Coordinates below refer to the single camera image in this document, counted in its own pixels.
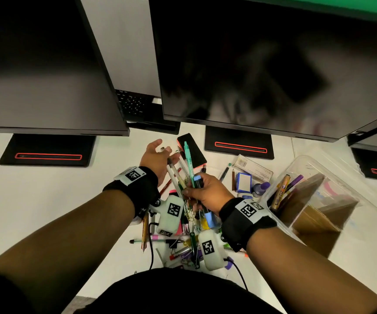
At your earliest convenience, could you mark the person's left hand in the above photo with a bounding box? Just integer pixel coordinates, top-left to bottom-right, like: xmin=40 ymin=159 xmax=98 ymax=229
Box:
xmin=139 ymin=139 xmax=181 ymax=188

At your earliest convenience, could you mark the person's right hand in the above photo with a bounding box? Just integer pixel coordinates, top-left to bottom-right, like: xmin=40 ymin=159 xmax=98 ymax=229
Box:
xmin=182 ymin=173 xmax=235 ymax=216

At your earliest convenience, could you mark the clear barrel pen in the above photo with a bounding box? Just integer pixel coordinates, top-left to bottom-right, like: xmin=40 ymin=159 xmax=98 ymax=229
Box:
xmin=166 ymin=157 xmax=188 ymax=191

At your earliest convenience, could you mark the person's right forearm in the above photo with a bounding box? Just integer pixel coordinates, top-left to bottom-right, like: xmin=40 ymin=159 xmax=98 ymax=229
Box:
xmin=245 ymin=225 xmax=377 ymax=314

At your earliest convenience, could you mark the person's left forearm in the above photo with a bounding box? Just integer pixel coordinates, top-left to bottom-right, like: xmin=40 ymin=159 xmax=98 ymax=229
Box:
xmin=0 ymin=189 xmax=136 ymax=282

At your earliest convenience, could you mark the dark pen teal cap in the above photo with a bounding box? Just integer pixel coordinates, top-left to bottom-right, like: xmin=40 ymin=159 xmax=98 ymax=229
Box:
xmin=219 ymin=163 xmax=233 ymax=182

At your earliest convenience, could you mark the black smartphone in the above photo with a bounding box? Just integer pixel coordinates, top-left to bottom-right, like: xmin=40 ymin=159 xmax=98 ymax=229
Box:
xmin=176 ymin=133 xmax=207 ymax=169

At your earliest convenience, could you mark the red pencil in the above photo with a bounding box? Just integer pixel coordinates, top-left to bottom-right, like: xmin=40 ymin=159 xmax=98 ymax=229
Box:
xmin=159 ymin=177 xmax=173 ymax=197

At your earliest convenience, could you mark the small blue white box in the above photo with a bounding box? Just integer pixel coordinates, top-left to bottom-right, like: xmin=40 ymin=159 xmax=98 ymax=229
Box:
xmin=235 ymin=172 xmax=252 ymax=193

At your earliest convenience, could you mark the black laptop keyboard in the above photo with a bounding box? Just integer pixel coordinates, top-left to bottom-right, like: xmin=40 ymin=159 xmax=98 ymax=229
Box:
xmin=115 ymin=89 xmax=181 ymax=135

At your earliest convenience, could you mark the black wristband with tag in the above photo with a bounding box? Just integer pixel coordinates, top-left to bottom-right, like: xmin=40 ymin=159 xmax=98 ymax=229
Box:
xmin=102 ymin=166 xmax=161 ymax=218
xmin=219 ymin=197 xmax=278 ymax=253

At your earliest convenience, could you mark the white flat cardboard box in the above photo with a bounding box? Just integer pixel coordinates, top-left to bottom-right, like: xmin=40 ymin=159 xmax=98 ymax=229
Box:
xmin=233 ymin=154 xmax=274 ymax=184

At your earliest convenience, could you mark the glue bottle purple cap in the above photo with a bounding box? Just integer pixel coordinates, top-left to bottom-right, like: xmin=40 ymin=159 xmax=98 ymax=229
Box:
xmin=252 ymin=182 xmax=271 ymax=198

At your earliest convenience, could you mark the pile of pens and clips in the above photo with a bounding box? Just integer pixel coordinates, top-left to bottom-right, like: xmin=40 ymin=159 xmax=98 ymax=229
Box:
xmin=129 ymin=189 xmax=251 ymax=270

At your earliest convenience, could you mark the gold marker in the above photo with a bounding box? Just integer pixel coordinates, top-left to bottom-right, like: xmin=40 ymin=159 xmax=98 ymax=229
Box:
xmin=270 ymin=174 xmax=291 ymax=212

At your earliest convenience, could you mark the orange pencil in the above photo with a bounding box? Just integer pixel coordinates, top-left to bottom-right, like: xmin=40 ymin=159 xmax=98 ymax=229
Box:
xmin=141 ymin=212 xmax=149 ymax=252

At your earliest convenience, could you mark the purple marker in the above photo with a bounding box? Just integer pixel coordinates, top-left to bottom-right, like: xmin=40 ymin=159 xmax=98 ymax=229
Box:
xmin=285 ymin=174 xmax=304 ymax=194

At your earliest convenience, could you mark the person's black clothing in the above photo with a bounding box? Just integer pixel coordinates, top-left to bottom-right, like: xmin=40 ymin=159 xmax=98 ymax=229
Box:
xmin=0 ymin=267 xmax=288 ymax=314

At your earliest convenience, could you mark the brown cardboard divider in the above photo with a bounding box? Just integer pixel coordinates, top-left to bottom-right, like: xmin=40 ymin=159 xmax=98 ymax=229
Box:
xmin=279 ymin=173 xmax=360 ymax=259

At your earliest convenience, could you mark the clear plastic organizer box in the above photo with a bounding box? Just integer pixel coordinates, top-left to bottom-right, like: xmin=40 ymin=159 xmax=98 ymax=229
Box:
xmin=260 ymin=155 xmax=377 ymax=259

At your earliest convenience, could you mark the wide black computer monitor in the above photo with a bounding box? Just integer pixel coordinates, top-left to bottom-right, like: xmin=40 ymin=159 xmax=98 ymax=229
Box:
xmin=148 ymin=0 xmax=377 ymax=143

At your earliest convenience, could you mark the large black computer monitor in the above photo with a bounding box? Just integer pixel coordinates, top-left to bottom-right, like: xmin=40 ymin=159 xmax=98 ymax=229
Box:
xmin=0 ymin=0 xmax=130 ymax=137

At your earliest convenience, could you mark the green board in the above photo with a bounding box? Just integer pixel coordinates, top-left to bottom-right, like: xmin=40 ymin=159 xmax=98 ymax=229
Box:
xmin=233 ymin=0 xmax=377 ymax=24

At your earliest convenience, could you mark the white wrist camera with tag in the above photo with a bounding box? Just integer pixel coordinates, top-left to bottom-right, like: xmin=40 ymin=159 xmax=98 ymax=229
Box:
xmin=149 ymin=194 xmax=185 ymax=238
xmin=197 ymin=229 xmax=229 ymax=271

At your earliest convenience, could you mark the black camera cable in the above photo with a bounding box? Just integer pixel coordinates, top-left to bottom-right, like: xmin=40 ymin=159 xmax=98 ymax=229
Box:
xmin=227 ymin=257 xmax=249 ymax=292
xmin=147 ymin=222 xmax=158 ymax=271

